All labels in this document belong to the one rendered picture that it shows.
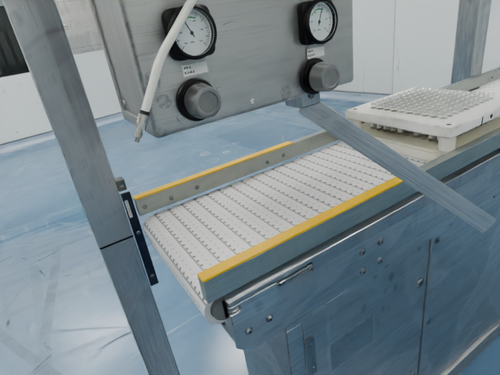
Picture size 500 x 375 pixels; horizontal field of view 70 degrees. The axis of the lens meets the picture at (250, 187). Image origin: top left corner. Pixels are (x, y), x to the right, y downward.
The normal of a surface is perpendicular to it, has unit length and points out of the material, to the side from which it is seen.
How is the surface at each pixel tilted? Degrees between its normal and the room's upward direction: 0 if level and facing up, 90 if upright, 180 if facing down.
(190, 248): 0
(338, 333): 90
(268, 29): 90
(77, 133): 90
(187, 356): 0
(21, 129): 90
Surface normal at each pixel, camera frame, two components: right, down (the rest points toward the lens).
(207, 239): -0.14, -0.89
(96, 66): 0.62, 0.26
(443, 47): -0.77, 0.37
